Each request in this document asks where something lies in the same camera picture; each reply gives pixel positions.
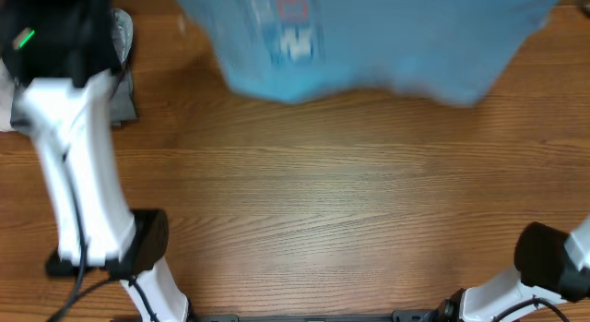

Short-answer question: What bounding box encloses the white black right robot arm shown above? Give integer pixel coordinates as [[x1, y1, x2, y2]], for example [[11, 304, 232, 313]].
[[430, 220, 589, 322]]

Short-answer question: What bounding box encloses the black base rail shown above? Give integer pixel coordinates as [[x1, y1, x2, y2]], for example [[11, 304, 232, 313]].
[[188, 309, 434, 322]]

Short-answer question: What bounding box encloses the light blue t-shirt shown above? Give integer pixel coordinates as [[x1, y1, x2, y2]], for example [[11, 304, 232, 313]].
[[177, 0, 560, 107]]

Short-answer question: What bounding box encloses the white folded shirt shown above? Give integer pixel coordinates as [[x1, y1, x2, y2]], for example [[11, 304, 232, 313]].
[[0, 61, 15, 132]]

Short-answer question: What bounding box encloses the grey folded shirt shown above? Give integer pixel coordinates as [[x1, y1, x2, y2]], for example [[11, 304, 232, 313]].
[[3, 8, 137, 134]]

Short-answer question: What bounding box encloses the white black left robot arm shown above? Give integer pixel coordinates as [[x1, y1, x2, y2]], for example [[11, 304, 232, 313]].
[[1, 0, 195, 321]]

